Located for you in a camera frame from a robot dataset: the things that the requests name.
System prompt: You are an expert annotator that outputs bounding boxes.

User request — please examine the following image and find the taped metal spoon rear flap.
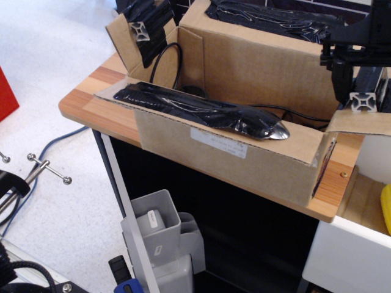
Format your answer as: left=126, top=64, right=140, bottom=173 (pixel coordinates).
left=205, top=1, right=346, bottom=43

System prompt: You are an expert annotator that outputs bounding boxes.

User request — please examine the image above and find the red box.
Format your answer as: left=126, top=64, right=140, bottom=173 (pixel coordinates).
left=0, top=69, right=20, bottom=121

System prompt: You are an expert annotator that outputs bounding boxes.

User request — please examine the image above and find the yellow object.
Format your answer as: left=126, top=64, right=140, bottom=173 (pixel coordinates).
left=380, top=184, right=391, bottom=234

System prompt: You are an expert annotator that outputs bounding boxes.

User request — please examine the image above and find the brown cardboard box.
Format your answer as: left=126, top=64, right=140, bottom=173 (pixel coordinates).
left=112, top=1, right=390, bottom=206

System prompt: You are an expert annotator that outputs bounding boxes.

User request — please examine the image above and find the white storage box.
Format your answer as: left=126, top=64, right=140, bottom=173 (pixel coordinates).
left=303, top=175, right=390, bottom=292

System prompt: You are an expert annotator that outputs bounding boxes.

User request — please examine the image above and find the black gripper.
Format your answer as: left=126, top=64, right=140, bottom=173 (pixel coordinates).
left=320, top=1, right=390, bottom=103

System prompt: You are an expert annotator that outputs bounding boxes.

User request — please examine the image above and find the aluminium frame rail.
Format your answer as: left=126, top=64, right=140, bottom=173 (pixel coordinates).
left=1, top=239, right=86, bottom=292

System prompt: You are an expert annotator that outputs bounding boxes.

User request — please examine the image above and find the grey plastic bin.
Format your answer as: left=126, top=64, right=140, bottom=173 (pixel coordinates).
left=127, top=189, right=181, bottom=275

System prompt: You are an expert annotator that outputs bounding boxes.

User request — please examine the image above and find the black round object in box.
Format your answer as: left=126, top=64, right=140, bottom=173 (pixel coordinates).
left=180, top=85, right=208, bottom=98

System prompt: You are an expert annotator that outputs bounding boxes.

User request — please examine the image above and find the blue black tool handle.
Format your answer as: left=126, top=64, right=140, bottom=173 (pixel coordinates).
left=108, top=255, right=144, bottom=293

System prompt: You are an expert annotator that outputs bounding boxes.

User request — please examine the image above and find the metal clamp with black jaw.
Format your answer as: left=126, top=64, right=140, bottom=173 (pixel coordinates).
left=1, top=153, right=73, bottom=213

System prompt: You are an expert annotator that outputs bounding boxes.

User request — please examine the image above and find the grey plastic holder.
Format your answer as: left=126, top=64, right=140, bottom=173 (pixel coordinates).
left=153, top=212, right=206, bottom=292

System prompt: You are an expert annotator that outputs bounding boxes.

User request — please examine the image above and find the black braided cable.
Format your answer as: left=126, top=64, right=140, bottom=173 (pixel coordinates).
left=0, top=244, right=57, bottom=293

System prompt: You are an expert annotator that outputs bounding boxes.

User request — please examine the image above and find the black cable inside box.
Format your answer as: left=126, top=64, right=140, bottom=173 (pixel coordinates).
left=149, top=42, right=332, bottom=126

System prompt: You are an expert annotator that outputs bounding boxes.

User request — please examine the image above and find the grey metal table leg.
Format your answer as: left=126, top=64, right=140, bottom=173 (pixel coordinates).
left=94, top=131, right=159, bottom=292

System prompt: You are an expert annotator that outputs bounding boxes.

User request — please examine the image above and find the blue floor cable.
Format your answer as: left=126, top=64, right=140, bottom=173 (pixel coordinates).
left=0, top=125, right=91, bottom=237

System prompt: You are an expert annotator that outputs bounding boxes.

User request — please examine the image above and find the taped aluminium profile left flap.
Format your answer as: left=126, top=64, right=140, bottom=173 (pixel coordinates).
left=122, top=0, right=174, bottom=68

